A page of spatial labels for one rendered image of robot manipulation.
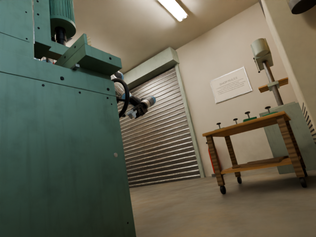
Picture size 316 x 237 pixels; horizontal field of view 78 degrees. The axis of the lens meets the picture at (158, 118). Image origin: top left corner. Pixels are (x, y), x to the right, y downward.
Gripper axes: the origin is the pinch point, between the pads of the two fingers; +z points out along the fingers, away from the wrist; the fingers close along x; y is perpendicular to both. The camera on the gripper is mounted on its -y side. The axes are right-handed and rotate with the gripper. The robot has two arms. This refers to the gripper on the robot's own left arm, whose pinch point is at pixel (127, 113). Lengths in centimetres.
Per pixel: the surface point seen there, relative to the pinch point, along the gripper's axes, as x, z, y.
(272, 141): -55, -124, 111
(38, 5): -4, 21, -73
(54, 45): 0, 22, -52
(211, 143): -22, -51, 61
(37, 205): -18, 77, 7
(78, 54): -21, 30, -37
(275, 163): -65, -39, 84
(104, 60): -26.2, 23.1, -29.8
